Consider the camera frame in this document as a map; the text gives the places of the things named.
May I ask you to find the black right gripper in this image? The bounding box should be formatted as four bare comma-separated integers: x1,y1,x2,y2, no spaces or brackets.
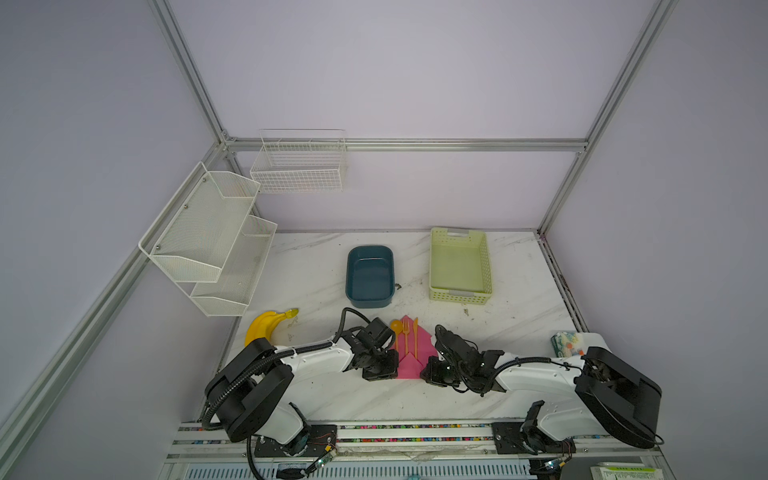
416,356,468,386

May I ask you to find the pink paper napkin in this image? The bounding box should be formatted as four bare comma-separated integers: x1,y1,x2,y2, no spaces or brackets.
389,316,438,380

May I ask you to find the orange plastic fork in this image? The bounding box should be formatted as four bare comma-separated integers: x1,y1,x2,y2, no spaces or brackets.
402,319,412,355

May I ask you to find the orange plastic knife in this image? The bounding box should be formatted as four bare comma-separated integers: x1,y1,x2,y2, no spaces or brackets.
412,317,419,360

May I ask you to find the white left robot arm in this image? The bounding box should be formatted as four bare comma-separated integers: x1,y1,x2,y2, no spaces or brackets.
200,318,399,446

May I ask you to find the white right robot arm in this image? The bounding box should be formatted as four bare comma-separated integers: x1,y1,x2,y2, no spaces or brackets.
420,325,662,454

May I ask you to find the dark teal plastic bin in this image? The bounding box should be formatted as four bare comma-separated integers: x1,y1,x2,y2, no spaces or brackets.
345,245,395,309

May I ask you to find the light green perforated basket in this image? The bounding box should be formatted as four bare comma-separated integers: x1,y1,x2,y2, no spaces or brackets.
429,227,493,305

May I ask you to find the colourful tissue pack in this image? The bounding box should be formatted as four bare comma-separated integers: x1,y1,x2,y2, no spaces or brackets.
550,331,609,358

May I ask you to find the yellow banana bunch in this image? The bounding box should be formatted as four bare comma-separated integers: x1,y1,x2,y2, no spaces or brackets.
244,308,299,346

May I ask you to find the white mesh lower shelf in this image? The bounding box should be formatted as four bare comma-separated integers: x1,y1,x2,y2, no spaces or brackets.
191,215,278,317

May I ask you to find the white mesh shelf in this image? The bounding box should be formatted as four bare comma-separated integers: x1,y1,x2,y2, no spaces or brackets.
191,215,278,317
138,169,260,283

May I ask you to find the white mesh upper shelf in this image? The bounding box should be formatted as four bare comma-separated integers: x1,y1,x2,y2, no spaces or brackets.
138,169,260,283

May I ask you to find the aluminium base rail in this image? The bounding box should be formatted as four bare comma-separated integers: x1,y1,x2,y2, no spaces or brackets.
159,419,675,479

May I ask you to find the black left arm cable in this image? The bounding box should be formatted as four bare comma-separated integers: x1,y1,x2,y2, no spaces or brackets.
200,307,373,480

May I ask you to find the white wire wall basket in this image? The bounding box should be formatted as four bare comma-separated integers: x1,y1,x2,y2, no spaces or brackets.
250,129,347,194

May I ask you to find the aluminium frame post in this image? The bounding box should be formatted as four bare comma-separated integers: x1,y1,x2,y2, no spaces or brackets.
537,0,678,237

